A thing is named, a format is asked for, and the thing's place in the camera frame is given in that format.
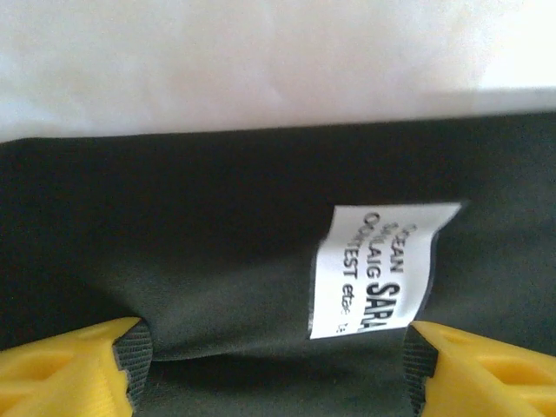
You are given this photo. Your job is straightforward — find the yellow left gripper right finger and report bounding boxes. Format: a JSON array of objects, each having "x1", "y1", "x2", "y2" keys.
[{"x1": 402, "y1": 320, "x2": 556, "y2": 417}]

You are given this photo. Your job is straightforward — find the black printed t-shirt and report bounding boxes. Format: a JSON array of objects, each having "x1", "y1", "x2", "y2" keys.
[{"x1": 0, "y1": 110, "x2": 556, "y2": 417}]

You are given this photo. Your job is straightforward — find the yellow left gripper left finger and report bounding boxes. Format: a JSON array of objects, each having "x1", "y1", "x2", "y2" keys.
[{"x1": 0, "y1": 316, "x2": 155, "y2": 417}]

